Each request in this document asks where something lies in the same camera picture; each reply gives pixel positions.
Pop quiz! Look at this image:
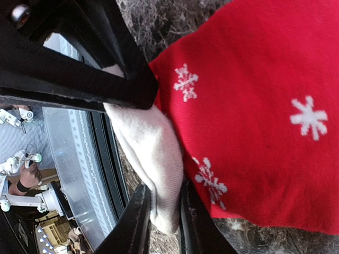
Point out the red Santa Christmas sock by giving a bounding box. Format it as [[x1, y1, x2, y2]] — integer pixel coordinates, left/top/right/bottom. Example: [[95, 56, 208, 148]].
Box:
[[104, 1, 338, 234]]

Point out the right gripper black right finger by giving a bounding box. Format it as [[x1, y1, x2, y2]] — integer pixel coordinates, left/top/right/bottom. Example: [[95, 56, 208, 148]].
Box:
[[180, 180, 237, 254]]

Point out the operator hand with wristband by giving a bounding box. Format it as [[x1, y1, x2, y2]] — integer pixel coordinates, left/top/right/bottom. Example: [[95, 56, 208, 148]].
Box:
[[20, 162, 42, 188]]

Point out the white slotted cable duct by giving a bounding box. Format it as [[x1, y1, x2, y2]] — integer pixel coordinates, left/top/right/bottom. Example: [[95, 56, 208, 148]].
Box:
[[68, 110, 115, 235]]

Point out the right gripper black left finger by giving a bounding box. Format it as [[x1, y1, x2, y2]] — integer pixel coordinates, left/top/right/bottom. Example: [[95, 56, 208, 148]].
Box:
[[95, 184, 151, 254]]

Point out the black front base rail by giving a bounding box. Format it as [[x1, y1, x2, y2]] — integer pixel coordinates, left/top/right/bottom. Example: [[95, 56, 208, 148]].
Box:
[[87, 112, 129, 220]]

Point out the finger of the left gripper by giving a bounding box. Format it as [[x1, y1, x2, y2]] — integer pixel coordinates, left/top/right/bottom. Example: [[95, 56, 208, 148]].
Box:
[[1, 1, 158, 112]]

